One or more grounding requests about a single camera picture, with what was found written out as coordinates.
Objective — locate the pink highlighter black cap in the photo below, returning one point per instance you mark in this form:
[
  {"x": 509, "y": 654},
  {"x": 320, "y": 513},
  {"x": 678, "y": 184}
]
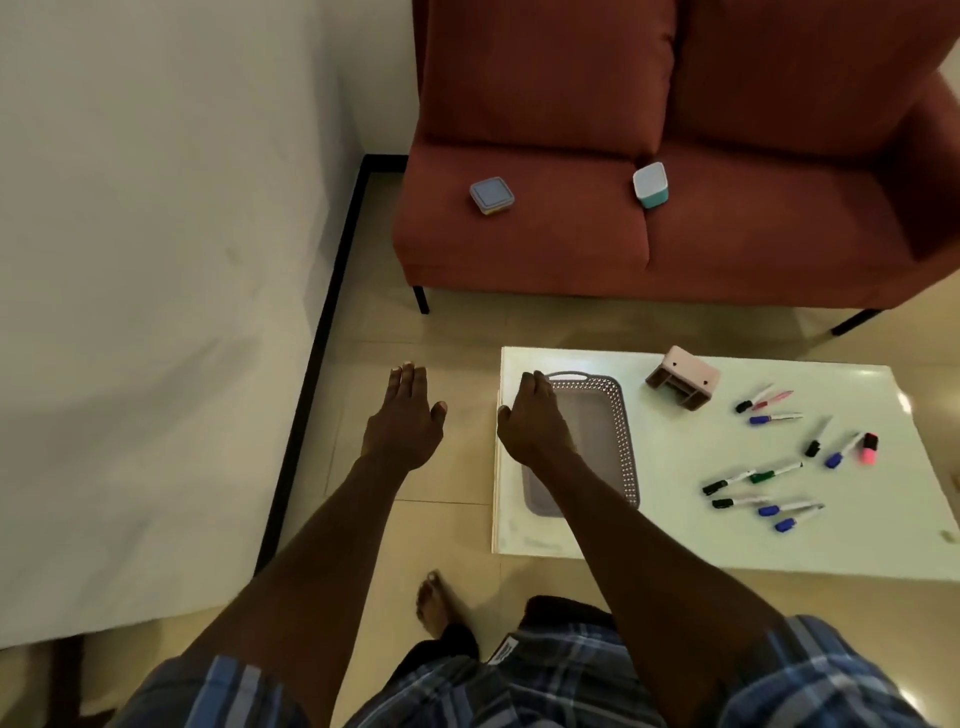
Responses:
[{"x": 868, "y": 450}]

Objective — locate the white table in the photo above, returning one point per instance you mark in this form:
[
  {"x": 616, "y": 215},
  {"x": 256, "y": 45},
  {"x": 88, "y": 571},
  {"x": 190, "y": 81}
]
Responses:
[{"x": 675, "y": 450}]

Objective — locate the person's right forearm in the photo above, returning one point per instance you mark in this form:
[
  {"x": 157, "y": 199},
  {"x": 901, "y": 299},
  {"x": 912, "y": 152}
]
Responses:
[{"x": 645, "y": 585}]

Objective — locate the pink pen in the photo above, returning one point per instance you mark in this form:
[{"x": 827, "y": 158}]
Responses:
[{"x": 776, "y": 397}]

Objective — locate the person's left hand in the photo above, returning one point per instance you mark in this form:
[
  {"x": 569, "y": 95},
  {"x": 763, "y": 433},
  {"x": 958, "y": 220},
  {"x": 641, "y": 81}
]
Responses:
[{"x": 401, "y": 427}]

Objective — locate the person's left leg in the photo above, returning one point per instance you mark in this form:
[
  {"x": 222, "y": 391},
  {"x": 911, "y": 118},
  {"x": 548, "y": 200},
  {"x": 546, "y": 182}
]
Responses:
[{"x": 450, "y": 649}]

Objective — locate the red fabric sofa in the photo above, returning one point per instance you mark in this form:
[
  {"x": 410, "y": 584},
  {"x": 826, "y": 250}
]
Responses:
[{"x": 750, "y": 247}]

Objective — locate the pink plastic desk organizer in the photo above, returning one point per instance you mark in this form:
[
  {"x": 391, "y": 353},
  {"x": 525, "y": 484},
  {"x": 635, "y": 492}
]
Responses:
[{"x": 682, "y": 377}]

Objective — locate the person's right hand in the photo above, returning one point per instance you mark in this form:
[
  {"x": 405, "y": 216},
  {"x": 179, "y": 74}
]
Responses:
[{"x": 532, "y": 427}]

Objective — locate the grey perforated plastic basket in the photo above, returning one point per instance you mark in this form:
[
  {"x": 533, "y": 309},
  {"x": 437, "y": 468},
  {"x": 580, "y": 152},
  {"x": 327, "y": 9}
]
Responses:
[{"x": 600, "y": 420}]

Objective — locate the person's left foot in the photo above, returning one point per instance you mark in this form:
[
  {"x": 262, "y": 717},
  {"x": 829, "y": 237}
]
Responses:
[{"x": 435, "y": 604}]

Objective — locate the black skirting board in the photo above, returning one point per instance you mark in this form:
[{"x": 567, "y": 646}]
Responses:
[{"x": 322, "y": 360}]

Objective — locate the white lid teal container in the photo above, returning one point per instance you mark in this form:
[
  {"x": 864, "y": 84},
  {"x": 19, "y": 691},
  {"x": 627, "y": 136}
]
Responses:
[{"x": 649, "y": 182}]

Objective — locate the green cap whiteboard marker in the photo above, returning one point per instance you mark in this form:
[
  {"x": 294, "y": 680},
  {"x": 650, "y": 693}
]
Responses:
[{"x": 761, "y": 477}]

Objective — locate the blue cap whiteboard marker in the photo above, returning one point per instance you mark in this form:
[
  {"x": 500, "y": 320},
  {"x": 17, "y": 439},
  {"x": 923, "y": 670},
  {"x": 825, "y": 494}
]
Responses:
[
  {"x": 759, "y": 421},
  {"x": 768, "y": 511},
  {"x": 784, "y": 525},
  {"x": 832, "y": 460}
]

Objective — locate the person's left forearm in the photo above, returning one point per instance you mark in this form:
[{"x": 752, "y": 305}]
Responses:
[{"x": 315, "y": 585}]

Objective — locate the blue plaid shirt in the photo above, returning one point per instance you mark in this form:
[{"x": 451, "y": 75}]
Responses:
[{"x": 562, "y": 675}]

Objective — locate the grey lid square container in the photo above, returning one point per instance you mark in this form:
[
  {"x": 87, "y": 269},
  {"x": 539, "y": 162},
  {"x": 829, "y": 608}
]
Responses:
[{"x": 491, "y": 195}]

